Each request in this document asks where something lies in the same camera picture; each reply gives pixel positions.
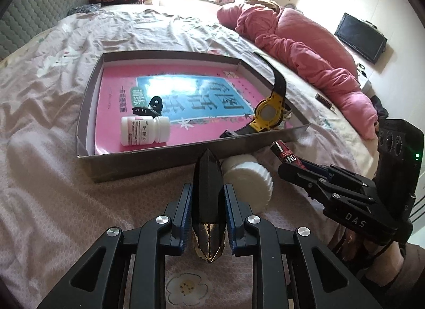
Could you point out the small black comb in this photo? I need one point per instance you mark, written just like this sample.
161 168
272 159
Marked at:
324 100

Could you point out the dark clothes pile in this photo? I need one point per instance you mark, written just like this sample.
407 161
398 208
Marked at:
379 108

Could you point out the yellow and black wristwatch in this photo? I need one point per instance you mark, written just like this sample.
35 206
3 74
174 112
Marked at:
267 114

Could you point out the small fan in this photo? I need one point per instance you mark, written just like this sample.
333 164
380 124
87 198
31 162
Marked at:
289 6

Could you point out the yellow knitted cloth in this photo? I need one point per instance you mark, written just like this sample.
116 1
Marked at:
264 2

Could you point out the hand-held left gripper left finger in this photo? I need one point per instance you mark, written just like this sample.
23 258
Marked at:
186 216

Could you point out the pink patterned bed sheet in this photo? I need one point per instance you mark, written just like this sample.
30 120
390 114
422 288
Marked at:
49 196

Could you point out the shallow cardboard box tray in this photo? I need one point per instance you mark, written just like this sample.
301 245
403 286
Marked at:
86 136

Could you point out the black television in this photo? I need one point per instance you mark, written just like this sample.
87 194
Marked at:
360 38

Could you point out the person's right forearm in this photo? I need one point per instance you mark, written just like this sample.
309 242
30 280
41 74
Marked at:
398 265

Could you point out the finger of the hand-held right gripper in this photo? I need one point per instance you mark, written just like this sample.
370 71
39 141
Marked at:
338 174
298 176

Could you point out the white jar with ribbed lid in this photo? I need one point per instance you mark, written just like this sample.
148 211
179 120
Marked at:
249 179

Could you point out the pink book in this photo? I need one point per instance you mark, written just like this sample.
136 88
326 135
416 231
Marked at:
113 113

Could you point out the pink quilt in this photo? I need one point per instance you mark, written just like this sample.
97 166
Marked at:
298 50

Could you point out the dark patterned cloth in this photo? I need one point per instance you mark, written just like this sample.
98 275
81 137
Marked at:
84 9

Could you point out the black hair clip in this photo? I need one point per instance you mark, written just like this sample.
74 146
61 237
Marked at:
147 108

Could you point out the black and gold lipstick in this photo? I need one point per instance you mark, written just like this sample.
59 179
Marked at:
207 189

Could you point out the person's right hand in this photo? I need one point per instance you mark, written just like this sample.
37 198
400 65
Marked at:
348 244

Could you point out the grey quilted headboard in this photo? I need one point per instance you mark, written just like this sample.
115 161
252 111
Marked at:
33 0

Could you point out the white cabinet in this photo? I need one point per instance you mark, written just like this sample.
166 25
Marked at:
364 78

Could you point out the white pill bottle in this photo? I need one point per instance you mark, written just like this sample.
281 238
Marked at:
142 131

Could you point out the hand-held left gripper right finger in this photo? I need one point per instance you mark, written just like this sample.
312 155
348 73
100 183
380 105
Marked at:
230 219

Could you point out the red and black small box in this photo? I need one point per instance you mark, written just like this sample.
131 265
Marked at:
282 152

